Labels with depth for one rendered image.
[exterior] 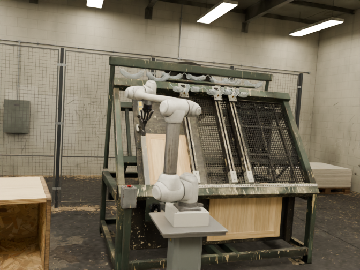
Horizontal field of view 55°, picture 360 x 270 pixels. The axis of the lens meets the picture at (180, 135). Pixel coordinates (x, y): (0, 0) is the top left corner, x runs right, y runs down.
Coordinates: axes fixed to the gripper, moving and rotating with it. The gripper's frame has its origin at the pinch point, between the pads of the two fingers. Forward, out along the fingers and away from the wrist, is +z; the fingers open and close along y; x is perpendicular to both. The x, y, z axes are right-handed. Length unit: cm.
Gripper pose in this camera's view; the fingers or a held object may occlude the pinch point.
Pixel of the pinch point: (144, 123)
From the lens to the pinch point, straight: 319.2
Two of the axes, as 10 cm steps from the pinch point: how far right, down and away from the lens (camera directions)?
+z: -2.0, 8.6, 4.8
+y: -9.5, -0.4, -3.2
